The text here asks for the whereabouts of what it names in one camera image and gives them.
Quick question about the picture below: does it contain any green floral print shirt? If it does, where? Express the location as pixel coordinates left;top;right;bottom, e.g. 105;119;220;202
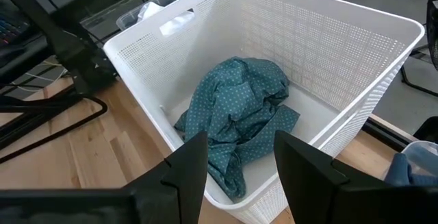
173;55;301;200

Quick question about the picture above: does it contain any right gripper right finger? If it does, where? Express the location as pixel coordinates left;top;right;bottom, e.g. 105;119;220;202
273;130;404;224

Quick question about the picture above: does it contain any black floor fan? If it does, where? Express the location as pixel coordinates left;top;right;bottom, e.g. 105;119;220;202
400;0;438;98

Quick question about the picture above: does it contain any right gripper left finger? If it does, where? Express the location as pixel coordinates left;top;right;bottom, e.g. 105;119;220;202
125;131;209;224

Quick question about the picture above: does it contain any white perforated laundry basket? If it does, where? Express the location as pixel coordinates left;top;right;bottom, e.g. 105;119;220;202
102;0;426;224

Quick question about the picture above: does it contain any black backlit keyboard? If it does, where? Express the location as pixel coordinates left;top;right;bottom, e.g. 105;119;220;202
0;14;31;49

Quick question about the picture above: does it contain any white garment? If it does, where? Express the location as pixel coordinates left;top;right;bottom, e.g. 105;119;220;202
136;1;196;37

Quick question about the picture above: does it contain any thin dark cable loop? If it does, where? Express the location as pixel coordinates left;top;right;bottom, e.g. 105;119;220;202
0;95;109;165

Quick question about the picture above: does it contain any blue cloth in bin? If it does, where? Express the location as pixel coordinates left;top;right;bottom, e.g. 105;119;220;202
382;140;438;188

